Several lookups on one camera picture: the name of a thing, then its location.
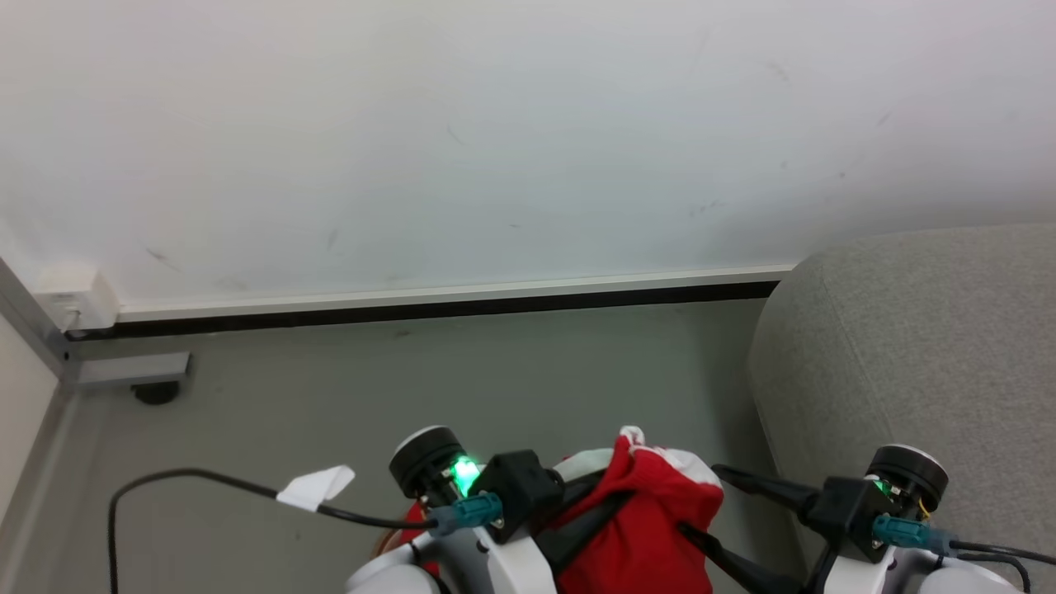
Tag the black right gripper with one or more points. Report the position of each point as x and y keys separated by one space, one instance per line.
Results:
x=846 y=516

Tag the grey metal frame post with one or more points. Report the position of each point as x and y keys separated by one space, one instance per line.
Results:
x=33 y=326

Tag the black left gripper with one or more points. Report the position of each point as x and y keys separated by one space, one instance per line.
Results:
x=524 y=493

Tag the grey fabric sofa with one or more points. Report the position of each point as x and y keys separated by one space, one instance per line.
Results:
x=924 y=355

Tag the black and white baseboard strip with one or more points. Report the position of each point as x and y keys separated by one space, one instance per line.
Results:
x=445 y=304

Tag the white tape tag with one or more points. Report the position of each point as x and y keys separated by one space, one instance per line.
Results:
x=318 y=487

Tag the red and white garment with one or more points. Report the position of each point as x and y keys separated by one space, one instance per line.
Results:
x=652 y=528

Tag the black round foot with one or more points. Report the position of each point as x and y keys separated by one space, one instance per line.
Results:
x=155 y=393

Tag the white wall box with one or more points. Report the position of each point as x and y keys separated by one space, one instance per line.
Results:
x=76 y=299

